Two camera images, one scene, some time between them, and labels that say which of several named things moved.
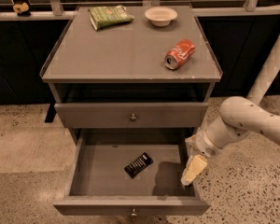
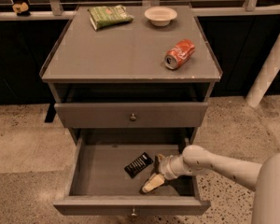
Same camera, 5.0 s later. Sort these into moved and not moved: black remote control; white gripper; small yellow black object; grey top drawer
Moved: white gripper
Not moved: small yellow black object; grey top drawer; black remote control
